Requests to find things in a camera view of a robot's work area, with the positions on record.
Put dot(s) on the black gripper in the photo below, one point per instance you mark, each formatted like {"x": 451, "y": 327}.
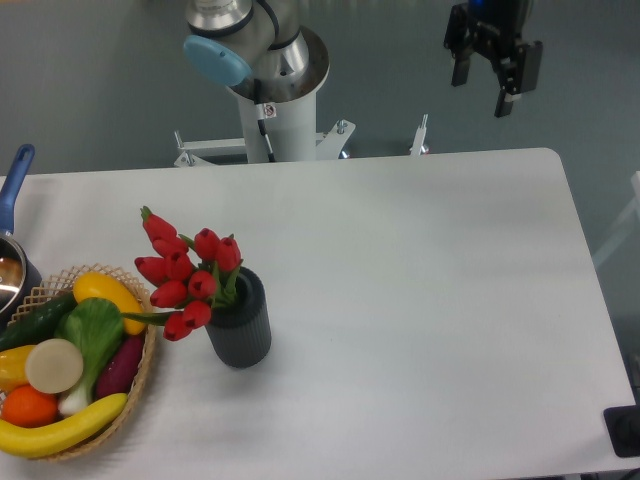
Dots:
{"x": 493, "y": 30}

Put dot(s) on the red tulip bouquet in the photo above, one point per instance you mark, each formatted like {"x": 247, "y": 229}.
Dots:
{"x": 192, "y": 277}

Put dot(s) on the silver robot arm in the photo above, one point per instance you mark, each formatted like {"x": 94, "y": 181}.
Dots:
{"x": 259, "y": 48}

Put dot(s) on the dark grey ribbed vase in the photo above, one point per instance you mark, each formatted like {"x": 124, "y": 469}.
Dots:
{"x": 241, "y": 335}

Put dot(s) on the black device at edge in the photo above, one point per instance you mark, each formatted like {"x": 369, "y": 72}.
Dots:
{"x": 623, "y": 428}

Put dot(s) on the yellow lemon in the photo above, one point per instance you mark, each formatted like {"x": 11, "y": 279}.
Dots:
{"x": 107, "y": 297}

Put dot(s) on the green bok choy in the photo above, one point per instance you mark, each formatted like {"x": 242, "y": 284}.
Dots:
{"x": 96, "y": 354}

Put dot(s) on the purple sweet potato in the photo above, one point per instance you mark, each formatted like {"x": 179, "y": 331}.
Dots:
{"x": 119, "y": 373}

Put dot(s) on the woven wicker basket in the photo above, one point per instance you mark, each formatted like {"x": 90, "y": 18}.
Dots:
{"x": 63, "y": 282}

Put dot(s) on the dark green cucumber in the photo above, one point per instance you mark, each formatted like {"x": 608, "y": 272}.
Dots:
{"x": 39, "y": 324}

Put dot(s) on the beige round disc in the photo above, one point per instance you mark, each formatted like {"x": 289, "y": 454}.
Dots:
{"x": 54, "y": 366}

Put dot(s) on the yellow pepper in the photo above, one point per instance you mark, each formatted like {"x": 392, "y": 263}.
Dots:
{"x": 13, "y": 367}

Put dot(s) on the orange fruit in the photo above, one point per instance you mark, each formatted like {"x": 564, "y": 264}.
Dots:
{"x": 29, "y": 408}

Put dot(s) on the yellow banana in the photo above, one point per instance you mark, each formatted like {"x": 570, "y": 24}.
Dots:
{"x": 38, "y": 442}

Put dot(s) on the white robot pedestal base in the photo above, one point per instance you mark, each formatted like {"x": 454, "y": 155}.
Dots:
{"x": 272, "y": 132}

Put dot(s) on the blue handled saucepan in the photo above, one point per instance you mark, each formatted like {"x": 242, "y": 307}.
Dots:
{"x": 18, "y": 275}

